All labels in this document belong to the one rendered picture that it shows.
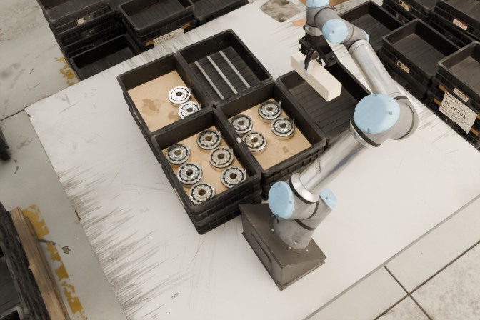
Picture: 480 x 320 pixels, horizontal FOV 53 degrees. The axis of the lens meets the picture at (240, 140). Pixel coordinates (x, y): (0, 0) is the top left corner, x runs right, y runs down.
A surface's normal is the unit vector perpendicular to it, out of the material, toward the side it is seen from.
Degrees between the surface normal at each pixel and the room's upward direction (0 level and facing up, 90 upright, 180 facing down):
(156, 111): 0
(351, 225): 0
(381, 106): 40
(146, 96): 0
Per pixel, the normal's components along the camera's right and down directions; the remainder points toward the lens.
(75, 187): -0.06, -0.59
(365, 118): -0.64, -0.24
